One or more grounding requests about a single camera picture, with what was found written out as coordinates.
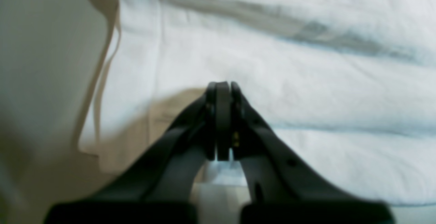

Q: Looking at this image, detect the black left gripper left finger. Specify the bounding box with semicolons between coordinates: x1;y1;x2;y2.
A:
45;82;232;224

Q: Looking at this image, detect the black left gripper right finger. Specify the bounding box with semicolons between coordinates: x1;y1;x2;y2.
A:
231;82;395;224

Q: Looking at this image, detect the white T-shirt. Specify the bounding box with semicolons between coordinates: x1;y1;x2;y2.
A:
78;0;436;205

